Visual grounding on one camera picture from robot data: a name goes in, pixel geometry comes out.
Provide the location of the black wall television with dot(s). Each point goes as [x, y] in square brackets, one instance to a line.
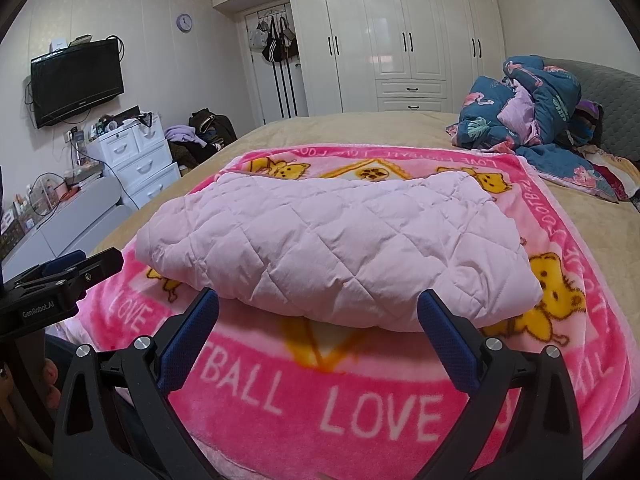
[77, 82]

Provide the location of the pink quilted jacket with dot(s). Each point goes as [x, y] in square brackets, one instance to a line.
[325, 240]

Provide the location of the purple wall clock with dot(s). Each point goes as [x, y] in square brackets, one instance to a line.
[184, 22]

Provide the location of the person's left hand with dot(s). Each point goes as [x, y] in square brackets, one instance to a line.
[51, 374]

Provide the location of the pink printed blanket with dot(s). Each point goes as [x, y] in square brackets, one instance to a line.
[350, 400]

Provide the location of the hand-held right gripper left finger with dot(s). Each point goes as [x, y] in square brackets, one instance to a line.
[192, 335]

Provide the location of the grey headboard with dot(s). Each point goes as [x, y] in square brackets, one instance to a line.
[615, 100]

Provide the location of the clutter of small bottles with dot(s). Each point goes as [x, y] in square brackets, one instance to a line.
[17, 217]

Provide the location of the dark brown bag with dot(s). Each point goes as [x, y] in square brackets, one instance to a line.
[215, 127]

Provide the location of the floral patterned cloth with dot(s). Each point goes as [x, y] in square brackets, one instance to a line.
[612, 170]

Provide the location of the white router box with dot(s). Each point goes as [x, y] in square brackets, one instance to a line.
[58, 45]

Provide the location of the dark purple striped cloth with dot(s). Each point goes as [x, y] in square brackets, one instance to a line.
[587, 120]

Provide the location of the hanging bags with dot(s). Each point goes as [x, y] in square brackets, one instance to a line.
[272, 40]

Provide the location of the white door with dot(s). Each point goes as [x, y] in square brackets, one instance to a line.
[265, 90]

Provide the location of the white wardrobe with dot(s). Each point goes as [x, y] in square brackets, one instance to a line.
[380, 35]

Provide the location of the grey low cabinet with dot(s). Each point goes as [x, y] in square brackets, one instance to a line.
[65, 230]

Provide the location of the blue flamingo print quilt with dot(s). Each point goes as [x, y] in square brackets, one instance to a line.
[480, 105]

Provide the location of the white drawer cabinet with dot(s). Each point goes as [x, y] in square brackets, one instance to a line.
[140, 165]

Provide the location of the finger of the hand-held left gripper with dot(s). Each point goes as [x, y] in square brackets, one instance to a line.
[95, 267]
[52, 267]

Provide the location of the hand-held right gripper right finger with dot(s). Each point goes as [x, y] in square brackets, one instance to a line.
[447, 340]

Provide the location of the beige bed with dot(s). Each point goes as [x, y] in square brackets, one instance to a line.
[350, 130]

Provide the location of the light purple cloth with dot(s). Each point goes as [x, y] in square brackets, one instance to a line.
[180, 135]

